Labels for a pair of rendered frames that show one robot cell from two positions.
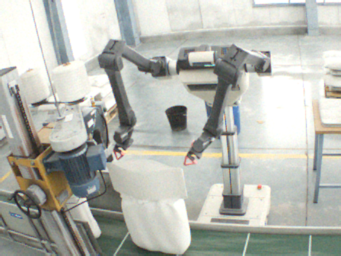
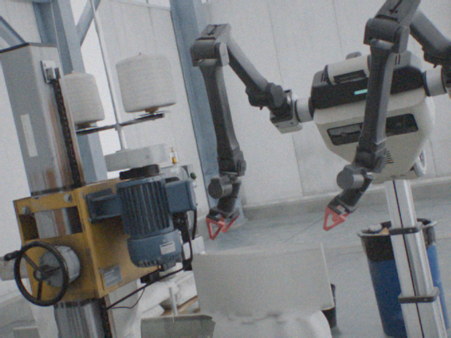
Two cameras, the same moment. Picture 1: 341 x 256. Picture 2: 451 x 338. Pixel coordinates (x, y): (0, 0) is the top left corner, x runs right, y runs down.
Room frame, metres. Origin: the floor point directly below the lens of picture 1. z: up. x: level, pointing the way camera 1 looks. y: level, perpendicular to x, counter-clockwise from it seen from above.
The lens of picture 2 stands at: (-0.58, 0.15, 1.40)
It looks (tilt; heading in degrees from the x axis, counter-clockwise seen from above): 3 degrees down; 3
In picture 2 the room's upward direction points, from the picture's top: 11 degrees counter-clockwise
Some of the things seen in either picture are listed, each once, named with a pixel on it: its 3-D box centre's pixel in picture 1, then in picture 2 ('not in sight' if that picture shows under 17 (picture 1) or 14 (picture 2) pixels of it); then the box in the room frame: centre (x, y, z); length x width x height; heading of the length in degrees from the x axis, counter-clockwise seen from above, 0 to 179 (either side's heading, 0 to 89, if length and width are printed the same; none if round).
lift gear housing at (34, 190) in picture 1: (35, 195); (58, 265); (1.29, 0.73, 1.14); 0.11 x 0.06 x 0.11; 66
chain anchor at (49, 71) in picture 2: (14, 87); (52, 70); (1.35, 0.65, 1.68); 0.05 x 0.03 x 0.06; 156
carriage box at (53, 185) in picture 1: (49, 168); (90, 236); (1.47, 0.67, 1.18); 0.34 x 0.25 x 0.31; 156
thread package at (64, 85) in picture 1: (71, 81); (146, 83); (1.48, 0.41, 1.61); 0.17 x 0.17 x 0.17
